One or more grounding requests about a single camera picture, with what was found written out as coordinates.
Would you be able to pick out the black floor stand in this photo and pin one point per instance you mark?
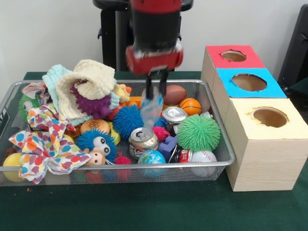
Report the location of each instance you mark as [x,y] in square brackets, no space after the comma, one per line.
[296,48]

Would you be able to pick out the clear blue plastic wrapper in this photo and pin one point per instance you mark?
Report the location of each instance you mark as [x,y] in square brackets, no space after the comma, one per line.
[151,113]

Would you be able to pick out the green spiky rubber ball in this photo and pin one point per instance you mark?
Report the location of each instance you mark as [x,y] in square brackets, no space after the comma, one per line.
[198,132]

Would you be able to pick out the mint green knitted cloth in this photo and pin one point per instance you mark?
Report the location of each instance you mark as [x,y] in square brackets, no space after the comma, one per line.
[54,74]

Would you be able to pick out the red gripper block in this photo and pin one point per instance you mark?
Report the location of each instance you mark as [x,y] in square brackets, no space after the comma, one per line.
[154,62]

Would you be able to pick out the orange toy basketball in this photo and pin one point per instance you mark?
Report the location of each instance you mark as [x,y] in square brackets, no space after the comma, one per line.
[190,106]

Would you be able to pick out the dark green table cloth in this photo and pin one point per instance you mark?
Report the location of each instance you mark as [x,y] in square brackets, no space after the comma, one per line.
[144,209]

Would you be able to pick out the small green covered table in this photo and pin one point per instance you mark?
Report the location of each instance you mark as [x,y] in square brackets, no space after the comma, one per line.
[300,89]

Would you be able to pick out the wooden box with three holes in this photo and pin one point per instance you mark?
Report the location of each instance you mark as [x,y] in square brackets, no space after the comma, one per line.
[264,163]

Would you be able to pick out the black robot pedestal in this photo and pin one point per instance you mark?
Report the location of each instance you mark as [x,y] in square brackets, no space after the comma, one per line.
[108,36]

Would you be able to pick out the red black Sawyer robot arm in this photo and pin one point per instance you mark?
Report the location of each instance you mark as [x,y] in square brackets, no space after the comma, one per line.
[156,24]

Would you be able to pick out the brown toy football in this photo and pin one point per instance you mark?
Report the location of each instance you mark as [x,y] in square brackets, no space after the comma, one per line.
[176,93]

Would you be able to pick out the silver mesh bin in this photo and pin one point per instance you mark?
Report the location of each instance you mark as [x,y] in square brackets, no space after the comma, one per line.
[222,144]

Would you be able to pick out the blue spiky rubber ball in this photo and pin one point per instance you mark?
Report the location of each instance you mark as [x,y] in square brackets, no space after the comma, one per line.
[127,120]

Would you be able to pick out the purple spiky ball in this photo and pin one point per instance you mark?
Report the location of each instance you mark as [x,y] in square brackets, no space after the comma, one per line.
[95,104]

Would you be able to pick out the blue globe ball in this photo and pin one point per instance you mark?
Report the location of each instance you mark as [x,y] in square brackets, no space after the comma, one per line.
[151,157]

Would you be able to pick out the white baseball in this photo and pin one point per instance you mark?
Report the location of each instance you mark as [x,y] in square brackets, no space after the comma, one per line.
[204,156]

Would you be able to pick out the colourful dotted cloth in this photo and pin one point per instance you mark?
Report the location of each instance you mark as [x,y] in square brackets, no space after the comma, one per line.
[48,149]

